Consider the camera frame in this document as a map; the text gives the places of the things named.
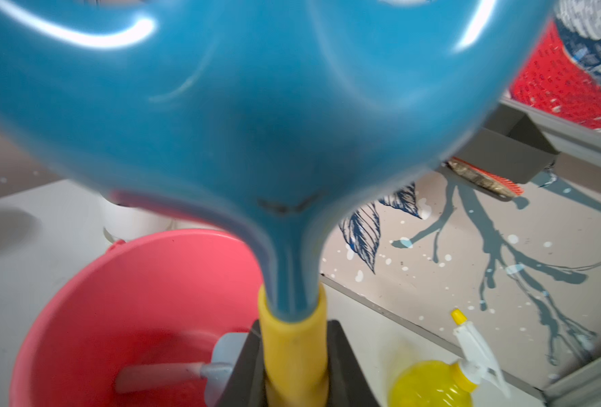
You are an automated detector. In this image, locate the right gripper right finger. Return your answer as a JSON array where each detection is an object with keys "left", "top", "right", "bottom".
[{"left": 327, "top": 320, "right": 379, "bottom": 407}]

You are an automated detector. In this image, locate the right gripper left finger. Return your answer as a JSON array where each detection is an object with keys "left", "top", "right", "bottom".
[{"left": 217, "top": 320, "right": 267, "bottom": 407}]

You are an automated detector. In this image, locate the light blue toy trowel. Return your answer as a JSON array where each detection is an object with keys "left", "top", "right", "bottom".
[{"left": 114, "top": 332, "right": 248, "bottom": 406}]

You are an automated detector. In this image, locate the yellow spray bottle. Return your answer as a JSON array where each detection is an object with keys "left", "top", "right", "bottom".
[{"left": 388, "top": 309, "right": 510, "bottom": 407}]

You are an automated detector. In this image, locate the pink plastic bucket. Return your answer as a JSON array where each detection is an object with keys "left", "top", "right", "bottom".
[{"left": 9, "top": 229, "right": 262, "bottom": 406}]

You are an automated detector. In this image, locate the blue toy fork yellow handle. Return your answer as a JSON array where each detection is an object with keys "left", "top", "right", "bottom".
[{"left": 0, "top": 1, "right": 554, "bottom": 406}]

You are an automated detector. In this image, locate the white ceramic cup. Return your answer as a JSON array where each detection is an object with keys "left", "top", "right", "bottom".
[{"left": 97, "top": 195, "right": 218, "bottom": 244}]

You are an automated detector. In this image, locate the red Chuba chips bag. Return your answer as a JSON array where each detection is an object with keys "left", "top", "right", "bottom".
[{"left": 447, "top": 158, "right": 523, "bottom": 200}]

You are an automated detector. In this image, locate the black wall basket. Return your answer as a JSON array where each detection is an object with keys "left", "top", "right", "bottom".
[{"left": 446, "top": 103, "right": 559, "bottom": 202}]

